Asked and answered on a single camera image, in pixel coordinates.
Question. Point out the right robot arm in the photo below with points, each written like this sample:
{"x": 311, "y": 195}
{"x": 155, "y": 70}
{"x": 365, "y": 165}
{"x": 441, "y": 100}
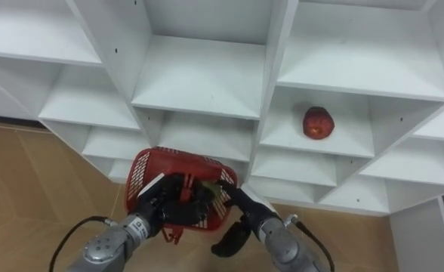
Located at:
{"x": 286, "y": 247}

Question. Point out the white cabinet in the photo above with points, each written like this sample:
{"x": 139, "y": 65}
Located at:
{"x": 418, "y": 242}

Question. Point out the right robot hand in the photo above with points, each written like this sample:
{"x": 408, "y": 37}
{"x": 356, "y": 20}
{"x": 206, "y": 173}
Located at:
{"x": 246, "y": 206}

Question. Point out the green soft toy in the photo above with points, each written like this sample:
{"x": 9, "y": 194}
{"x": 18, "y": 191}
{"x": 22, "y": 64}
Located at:
{"x": 211, "y": 189}

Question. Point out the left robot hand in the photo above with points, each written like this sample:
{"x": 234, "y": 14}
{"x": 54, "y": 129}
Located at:
{"x": 176, "y": 213}

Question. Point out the white shelf unit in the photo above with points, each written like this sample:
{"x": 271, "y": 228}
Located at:
{"x": 199, "y": 75}

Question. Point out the red plastic basket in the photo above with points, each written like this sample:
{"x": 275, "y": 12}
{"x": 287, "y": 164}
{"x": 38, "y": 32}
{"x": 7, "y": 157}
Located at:
{"x": 169, "y": 161}

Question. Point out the red apple soft toy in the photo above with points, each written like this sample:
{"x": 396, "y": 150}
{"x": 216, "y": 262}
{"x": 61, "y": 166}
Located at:
{"x": 317, "y": 122}

